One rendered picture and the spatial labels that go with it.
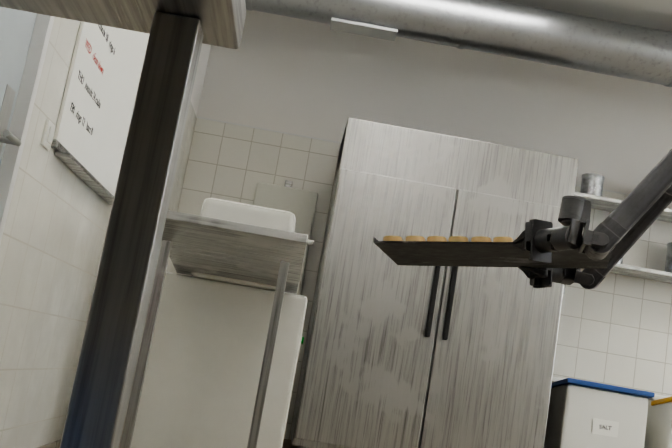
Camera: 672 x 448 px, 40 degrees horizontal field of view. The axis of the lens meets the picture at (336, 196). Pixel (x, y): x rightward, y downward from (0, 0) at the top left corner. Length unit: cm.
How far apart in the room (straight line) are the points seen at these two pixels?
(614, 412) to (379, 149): 209
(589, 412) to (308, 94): 277
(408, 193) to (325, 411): 133
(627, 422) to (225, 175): 299
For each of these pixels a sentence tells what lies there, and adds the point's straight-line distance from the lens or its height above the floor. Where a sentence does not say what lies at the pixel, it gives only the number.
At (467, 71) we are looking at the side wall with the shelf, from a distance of 667.
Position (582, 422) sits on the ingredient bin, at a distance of 585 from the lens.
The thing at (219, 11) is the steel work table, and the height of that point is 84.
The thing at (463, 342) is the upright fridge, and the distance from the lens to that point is 541.
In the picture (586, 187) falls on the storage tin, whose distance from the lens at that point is 645.
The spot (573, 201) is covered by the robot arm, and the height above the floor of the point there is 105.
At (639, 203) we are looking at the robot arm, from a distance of 230.
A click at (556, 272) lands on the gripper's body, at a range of 281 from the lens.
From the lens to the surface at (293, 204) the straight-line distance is 625.
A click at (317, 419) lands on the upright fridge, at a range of 533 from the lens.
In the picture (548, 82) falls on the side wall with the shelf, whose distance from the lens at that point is 678.
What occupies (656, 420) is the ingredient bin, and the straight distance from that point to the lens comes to 621.
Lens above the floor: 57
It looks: 11 degrees up
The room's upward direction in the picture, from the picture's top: 10 degrees clockwise
